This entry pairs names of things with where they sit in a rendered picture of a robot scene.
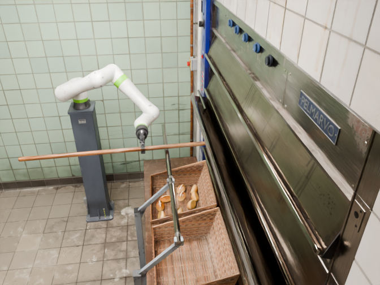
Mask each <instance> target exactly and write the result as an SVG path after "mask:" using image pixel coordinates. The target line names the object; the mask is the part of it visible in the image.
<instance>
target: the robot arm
mask: <svg viewBox="0 0 380 285"><path fill-rule="evenodd" d="M109 82H112V83H113V84H114V85H115V86H116V87H117V88H118V89H119V90H120V91H121V92H122V93H124V94H125V95H126V96H127V97H128V98H129V99H130V100H132V101H133V102H134V103H135V104H136V105H137V107H138V108H139V109H140V110H141V111H142V112H143V114H142V115H141V116H140V117H138V118H137V119H136V120H135V123H134V126H135V128H136V132H135V133H136V136H137V138H138V139H139V140H140V148H141V149H145V139H146V138H147V135H148V132H150V131H148V127H149V126H150V125H151V124H152V123H153V122H154V121H155V120H156V119H157V118H158V117H159V109H158V108H157V107H156V106H154V105H153V104H152V103H151V102H150V101H149V100H148V99H147V98H146V97H145V96H144V95H143V94H142V93H141V92H140V91H139V90H138V89H137V88H136V87H135V85H134V84H133V82H132V81H131V80H130V79H129V78H128V77H127V76H126V74H125V73H124V72H123V71H122V70H121V69H120V68H119V67H118V66H117V65H115V64H109V65H107V66H106V67H104V68H102V69H100V70H97V71H93V72H92V73H91V74H89V75H87V76H86V77H84V78H82V77H76V78H73V79H71V80H69V81H68V82H66V83H64V84H62V85H60V86H58V87H57V88H56V89H55V96H56V98H57V99H58V100H60V101H63V102H64V101H68V100H70V99H73V102H74V103H73V105H72V107H73V109H74V110H85V109H88V108H90V106H91V105H90V103H89V102H90V99H88V92H87V91H89V90H92V89H98V88H102V87H104V86H105V85H106V84H107V83H109Z"/></svg>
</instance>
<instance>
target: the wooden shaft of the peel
mask: <svg viewBox="0 0 380 285"><path fill-rule="evenodd" d="M204 145H205V142H204V141H200V142H188V143H180V144H167V145H154V146H145V149H141V148H140V147H134V148H121V149H108V150H95V151H87V152H74V153H61V154H48V155H41V156H28V157H19V158H18V161H19V162H22V161H35V160H42V159H55V158H68V157H81V156H93V155H100V154H113V153H126V152H139V151H146V150H159V149H172V148H185V147H192V146H204Z"/></svg>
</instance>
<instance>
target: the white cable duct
mask: <svg viewBox="0 0 380 285"><path fill-rule="evenodd" d="M200 20H201V0H198V22H199V21H200ZM200 47H201V27H199V26H198V45H197V90H198V89H199V90H200ZM197 142H199V123H198V120H197ZM198 155H199V146H197V147H196V157H197V161H198Z"/></svg>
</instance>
